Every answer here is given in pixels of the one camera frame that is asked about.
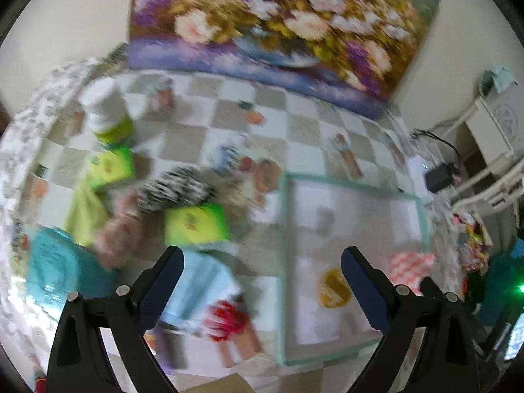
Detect large floral painting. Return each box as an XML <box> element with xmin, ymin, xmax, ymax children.
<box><xmin>127</xmin><ymin>0</ymin><xmax>443</xmax><ymax>119</ymax></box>

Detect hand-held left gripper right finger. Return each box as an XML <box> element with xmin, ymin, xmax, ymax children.
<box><xmin>342</xmin><ymin>246</ymin><xmax>479</xmax><ymax>393</ymax></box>

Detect green tissue pack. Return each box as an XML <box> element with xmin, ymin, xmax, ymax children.
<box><xmin>88</xmin><ymin>147</ymin><xmax>136</xmax><ymax>189</ymax></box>
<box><xmin>164</xmin><ymin>204</ymin><xmax>230</xmax><ymax>246</ymax></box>

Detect pink plush toy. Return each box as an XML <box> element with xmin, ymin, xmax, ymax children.
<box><xmin>94</xmin><ymin>194</ymin><xmax>144</xmax><ymax>271</ymax></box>

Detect black power adapter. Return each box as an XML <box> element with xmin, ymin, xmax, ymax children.
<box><xmin>425</xmin><ymin>163</ymin><xmax>457</xmax><ymax>192</ymax></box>

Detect white bottle with green label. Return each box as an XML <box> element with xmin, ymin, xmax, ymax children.
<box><xmin>78</xmin><ymin>78</ymin><xmax>138</xmax><ymax>148</ymax></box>

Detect teal plastic case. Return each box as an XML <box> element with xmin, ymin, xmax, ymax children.
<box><xmin>27</xmin><ymin>227</ymin><xmax>119</xmax><ymax>320</ymax></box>

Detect yellow-green cloth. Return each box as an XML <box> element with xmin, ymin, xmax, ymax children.
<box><xmin>63</xmin><ymin>172</ymin><xmax>111</xmax><ymax>250</ymax></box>

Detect red and pink plush ornament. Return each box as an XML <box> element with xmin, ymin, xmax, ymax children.
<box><xmin>202</xmin><ymin>299</ymin><xmax>250</xmax><ymax>342</ymax></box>

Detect white plastic chair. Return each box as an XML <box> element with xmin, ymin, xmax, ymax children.
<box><xmin>426</xmin><ymin>86</ymin><xmax>524</xmax><ymax>215</ymax></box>

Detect zebra print scrunchie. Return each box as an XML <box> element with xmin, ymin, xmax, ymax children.
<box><xmin>137</xmin><ymin>166</ymin><xmax>217</xmax><ymax>214</ymax></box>

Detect white tray with teal rim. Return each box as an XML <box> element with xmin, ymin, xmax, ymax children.
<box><xmin>278</xmin><ymin>172</ymin><xmax>430</xmax><ymax>367</ymax></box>

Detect black cable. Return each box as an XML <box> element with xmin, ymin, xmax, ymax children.
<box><xmin>411</xmin><ymin>129</ymin><xmax>461</xmax><ymax>164</ymax></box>

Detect checkered printed tablecloth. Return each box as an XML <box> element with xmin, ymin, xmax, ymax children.
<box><xmin>0</xmin><ymin>55</ymin><xmax>463</xmax><ymax>393</ymax></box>

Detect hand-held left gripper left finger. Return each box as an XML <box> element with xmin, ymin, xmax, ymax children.
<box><xmin>47</xmin><ymin>246</ymin><xmax>185</xmax><ymax>393</ymax></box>

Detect colourful printed items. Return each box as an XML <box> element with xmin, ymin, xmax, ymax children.
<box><xmin>452</xmin><ymin>211</ymin><xmax>490</xmax><ymax>273</ymax></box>

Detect light blue face mask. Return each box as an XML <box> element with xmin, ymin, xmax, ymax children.
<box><xmin>158</xmin><ymin>252</ymin><xmax>242</xmax><ymax>332</ymax></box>

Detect pink chevron cloth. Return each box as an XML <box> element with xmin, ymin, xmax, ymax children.
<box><xmin>387</xmin><ymin>252</ymin><xmax>437</xmax><ymax>295</ymax></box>

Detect teal cloth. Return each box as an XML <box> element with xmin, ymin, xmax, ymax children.
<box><xmin>483</xmin><ymin>65</ymin><xmax>517</xmax><ymax>94</ymax></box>

